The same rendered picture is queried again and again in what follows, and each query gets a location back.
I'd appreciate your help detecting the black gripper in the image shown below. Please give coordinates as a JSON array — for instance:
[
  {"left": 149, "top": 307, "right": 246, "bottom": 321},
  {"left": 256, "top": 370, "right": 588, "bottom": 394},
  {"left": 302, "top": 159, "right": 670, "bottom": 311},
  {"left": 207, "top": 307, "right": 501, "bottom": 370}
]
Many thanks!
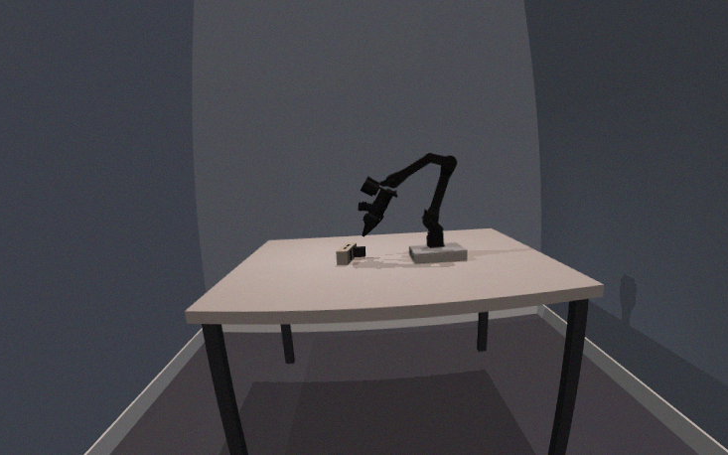
[{"left": 363, "top": 199, "right": 388, "bottom": 236}]

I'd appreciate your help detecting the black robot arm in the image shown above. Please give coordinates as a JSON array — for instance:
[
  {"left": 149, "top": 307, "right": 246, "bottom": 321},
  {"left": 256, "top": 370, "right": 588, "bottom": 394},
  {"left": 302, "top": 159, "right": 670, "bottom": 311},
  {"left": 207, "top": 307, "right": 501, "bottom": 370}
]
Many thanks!
[{"left": 358, "top": 153, "right": 457, "bottom": 248}]

